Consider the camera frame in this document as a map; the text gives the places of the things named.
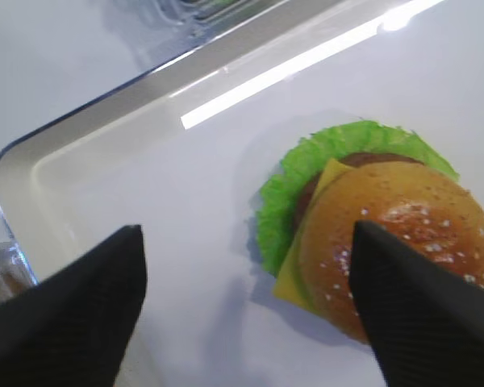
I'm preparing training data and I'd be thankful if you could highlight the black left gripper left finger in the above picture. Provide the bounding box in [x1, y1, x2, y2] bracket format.
[0, 225, 148, 386]

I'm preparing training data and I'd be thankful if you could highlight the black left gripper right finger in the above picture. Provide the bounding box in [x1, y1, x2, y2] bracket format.
[349, 221, 484, 386]

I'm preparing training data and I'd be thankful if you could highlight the sesame top bun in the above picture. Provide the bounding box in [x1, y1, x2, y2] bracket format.
[298, 160, 484, 343]

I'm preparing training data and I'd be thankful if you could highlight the yellow cheese slice on burger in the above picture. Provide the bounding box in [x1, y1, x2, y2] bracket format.
[272, 158, 353, 314]

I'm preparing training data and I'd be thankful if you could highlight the green lettuce leaf on burger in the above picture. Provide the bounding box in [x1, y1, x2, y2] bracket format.
[257, 120, 460, 277]

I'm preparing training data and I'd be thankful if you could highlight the clear lettuce and cheese container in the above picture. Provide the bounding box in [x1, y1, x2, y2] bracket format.
[156, 0, 284, 36]

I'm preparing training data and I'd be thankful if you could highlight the clear bun container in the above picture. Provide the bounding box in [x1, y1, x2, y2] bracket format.
[0, 241, 37, 303]

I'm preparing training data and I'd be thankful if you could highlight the brown patty on burger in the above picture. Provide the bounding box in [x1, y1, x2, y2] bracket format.
[293, 152, 423, 231]

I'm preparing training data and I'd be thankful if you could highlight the white serving tray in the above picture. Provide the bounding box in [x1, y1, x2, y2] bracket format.
[0, 1, 484, 386]

